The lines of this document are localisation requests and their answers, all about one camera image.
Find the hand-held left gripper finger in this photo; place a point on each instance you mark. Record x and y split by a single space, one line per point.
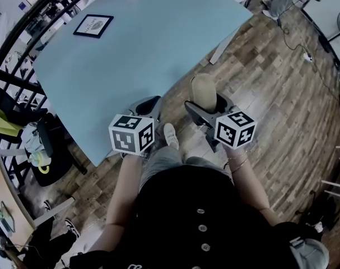
158 109
139 105

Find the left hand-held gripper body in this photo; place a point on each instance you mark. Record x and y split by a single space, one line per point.
125 136

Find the light wooden table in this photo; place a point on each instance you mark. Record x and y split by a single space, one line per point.
7 183

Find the person's white shoe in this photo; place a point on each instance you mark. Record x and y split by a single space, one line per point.
171 134

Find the black office chair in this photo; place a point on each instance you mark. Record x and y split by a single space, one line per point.
55 164

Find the white power strip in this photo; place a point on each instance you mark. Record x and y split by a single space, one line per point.
307 57

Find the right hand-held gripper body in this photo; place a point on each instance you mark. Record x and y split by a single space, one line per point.
234 130

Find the green jacket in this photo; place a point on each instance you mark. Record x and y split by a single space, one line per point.
1 122

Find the black metal railing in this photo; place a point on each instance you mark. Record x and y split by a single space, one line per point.
18 80

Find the light blue table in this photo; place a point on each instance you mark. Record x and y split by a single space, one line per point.
130 66

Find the person's black shirt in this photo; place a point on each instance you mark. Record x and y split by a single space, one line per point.
192 220

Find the person's left forearm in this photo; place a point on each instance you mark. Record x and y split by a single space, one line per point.
125 189

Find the person's right forearm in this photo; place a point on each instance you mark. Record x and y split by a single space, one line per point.
248 189

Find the small green tray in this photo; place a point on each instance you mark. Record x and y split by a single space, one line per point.
5 217

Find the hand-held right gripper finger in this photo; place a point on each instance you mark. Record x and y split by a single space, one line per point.
199 116
224 104

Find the black picture frame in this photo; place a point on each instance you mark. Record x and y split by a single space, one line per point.
92 26

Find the clear bag with yellow cup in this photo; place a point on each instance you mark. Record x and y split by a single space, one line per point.
32 144

